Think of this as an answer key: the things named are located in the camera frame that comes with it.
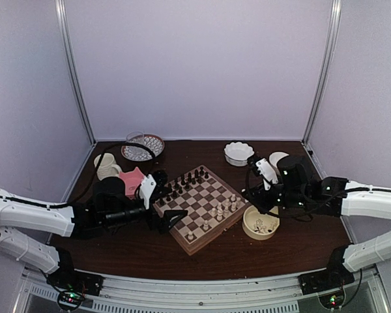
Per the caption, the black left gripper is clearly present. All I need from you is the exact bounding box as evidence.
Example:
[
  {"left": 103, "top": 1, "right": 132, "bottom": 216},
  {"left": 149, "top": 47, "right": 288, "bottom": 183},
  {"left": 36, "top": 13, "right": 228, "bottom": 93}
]
[{"left": 103, "top": 198, "right": 188, "bottom": 234}]

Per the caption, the aluminium frame post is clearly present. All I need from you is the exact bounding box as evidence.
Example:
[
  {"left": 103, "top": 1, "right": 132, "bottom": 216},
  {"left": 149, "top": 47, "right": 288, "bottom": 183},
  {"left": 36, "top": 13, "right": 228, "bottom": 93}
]
[
  {"left": 302, "top": 0, "right": 342, "bottom": 147},
  {"left": 55, "top": 0, "right": 96, "bottom": 145}
]

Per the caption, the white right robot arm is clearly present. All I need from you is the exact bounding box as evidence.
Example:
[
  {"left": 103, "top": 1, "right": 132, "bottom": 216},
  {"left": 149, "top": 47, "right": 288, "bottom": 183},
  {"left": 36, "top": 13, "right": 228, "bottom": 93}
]
[{"left": 243, "top": 155, "right": 391, "bottom": 288}]

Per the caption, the white ribbed mug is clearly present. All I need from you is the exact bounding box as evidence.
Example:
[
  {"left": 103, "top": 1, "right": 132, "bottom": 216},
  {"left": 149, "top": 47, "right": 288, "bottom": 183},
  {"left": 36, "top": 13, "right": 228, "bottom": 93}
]
[{"left": 96, "top": 153, "right": 122, "bottom": 180}]

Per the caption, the aluminium frame post left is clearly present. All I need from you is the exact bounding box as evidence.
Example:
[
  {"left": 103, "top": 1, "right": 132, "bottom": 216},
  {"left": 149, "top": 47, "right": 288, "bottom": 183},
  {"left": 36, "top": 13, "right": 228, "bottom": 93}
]
[{"left": 55, "top": 0, "right": 96, "bottom": 145}]

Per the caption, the plain white round bowl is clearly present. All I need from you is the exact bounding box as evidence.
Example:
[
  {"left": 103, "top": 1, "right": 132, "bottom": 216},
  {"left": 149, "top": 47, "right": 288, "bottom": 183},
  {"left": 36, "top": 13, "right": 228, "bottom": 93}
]
[{"left": 268, "top": 151, "right": 289, "bottom": 171}]

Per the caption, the aluminium front rail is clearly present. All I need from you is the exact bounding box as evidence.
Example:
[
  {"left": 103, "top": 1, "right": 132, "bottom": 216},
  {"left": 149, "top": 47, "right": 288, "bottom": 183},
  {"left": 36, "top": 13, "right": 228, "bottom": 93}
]
[{"left": 14, "top": 256, "right": 382, "bottom": 313}]

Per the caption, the patterned ceramic plate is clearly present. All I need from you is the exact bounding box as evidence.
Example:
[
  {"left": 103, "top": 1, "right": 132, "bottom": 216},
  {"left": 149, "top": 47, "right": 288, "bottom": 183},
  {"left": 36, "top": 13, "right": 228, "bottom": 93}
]
[{"left": 121, "top": 134, "right": 165, "bottom": 162}]

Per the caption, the aluminium frame post right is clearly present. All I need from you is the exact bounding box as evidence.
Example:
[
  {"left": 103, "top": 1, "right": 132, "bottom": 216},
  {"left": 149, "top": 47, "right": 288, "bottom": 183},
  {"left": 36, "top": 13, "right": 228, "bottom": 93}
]
[{"left": 302, "top": 0, "right": 342, "bottom": 147}]

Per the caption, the pink cat ear bowl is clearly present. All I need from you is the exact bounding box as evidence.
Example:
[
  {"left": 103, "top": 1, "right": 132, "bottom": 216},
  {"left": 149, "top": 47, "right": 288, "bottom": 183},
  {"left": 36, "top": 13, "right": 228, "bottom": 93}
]
[{"left": 119, "top": 167, "right": 145, "bottom": 199}]

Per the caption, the clear drinking glass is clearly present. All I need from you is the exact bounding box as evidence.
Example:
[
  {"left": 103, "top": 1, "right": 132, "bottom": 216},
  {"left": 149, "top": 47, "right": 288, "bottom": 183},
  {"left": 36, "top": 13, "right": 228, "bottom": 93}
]
[{"left": 126, "top": 131, "right": 145, "bottom": 145}]

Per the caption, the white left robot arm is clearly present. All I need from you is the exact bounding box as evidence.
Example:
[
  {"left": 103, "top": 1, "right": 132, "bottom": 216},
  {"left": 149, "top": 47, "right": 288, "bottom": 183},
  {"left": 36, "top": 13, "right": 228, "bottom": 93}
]
[{"left": 0, "top": 171, "right": 188, "bottom": 290}]

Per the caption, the cream cat ear bowl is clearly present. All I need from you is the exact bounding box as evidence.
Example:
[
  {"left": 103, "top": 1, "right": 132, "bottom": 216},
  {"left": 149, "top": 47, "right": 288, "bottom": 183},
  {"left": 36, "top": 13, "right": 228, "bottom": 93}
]
[{"left": 242, "top": 205, "right": 280, "bottom": 241}]

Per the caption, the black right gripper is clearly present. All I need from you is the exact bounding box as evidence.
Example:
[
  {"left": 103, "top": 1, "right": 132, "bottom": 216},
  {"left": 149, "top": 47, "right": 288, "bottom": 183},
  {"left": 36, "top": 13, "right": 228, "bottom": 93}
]
[{"left": 242, "top": 178, "right": 308, "bottom": 216}]

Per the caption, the wooden chess board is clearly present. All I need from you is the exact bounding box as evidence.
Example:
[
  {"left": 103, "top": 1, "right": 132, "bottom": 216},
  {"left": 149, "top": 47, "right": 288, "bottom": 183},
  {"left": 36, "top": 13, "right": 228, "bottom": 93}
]
[{"left": 154, "top": 166, "right": 250, "bottom": 256}]

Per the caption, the white scalloped bowl black rim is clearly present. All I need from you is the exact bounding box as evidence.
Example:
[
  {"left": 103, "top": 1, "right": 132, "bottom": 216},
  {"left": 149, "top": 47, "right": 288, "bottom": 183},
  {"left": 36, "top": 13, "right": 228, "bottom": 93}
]
[{"left": 224, "top": 142, "right": 254, "bottom": 167}]

